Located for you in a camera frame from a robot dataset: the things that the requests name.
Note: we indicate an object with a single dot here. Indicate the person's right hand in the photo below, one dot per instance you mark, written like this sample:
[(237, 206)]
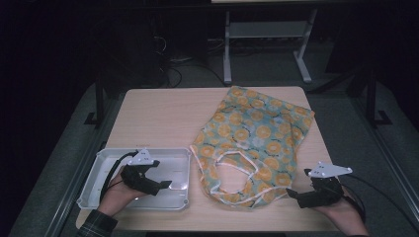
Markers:
[(346, 214)]

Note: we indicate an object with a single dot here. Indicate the orange print fabric bag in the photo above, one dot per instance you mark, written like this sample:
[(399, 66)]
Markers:
[(257, 131)]

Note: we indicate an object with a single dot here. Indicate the grey plastic tray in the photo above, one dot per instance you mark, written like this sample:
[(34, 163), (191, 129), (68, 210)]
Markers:
[(176, 164)]

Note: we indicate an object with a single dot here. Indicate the black metal stand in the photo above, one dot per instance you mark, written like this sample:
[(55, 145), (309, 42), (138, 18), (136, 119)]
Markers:
[(371, 98), (99, 98)]

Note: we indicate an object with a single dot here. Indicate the white metal table frame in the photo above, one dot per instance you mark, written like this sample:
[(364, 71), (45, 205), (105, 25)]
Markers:
[(227, 49)]

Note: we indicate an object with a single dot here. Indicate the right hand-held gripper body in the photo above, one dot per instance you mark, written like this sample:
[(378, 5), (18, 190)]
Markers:
[(326, 191)]

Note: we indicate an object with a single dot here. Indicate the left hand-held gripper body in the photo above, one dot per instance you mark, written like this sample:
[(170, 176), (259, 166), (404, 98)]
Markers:
[(136, 174)]

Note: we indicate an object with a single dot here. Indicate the grey metal rail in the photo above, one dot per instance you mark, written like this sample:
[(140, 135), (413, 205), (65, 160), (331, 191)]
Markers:
[(75, 177), (388, 158)]

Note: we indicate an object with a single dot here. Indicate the person's left hand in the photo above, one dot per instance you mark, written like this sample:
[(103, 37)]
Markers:
[(115, 197)]

